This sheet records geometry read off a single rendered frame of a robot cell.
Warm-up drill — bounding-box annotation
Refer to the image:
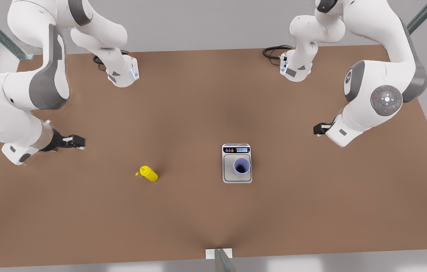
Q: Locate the pale purple cup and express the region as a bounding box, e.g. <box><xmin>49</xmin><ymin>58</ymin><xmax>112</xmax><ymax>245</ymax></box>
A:
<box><xmin>234</xmin><ymin>158</ymin><xmax>251</xmax><ymax>175</ymax></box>

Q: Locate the yellow sauce bottle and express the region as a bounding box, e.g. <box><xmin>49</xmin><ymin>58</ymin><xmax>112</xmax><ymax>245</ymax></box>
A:
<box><xmin>135</xmin><ymin>165</ymin><xmax>159</xmax><ymax>182</ymax></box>

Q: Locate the silver digital kitchen scale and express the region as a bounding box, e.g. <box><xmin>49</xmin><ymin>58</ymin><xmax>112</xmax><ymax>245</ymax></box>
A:
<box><xmin>222</xmin><ymin>144</ymin><xmax>253</xmax><ymax>184</ymax></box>

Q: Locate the black cable loop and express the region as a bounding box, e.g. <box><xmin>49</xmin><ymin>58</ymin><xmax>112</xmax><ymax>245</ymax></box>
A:
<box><xmin>93</xmin><ymin>50</ymin><xmax>130</xmax><ymax>71</ymax></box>
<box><xmin>262</xmin><ymin>45</ymin><xmax>294</xmax><ymax>66</ymax></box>

